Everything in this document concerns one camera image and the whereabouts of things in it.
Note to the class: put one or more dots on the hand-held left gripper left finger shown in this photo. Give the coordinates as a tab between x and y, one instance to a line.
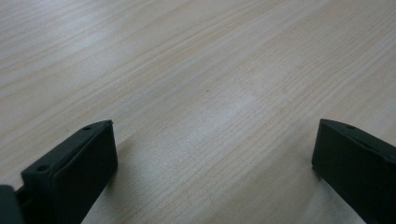
74	174

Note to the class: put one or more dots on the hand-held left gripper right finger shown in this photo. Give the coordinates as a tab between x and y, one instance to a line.
355	165

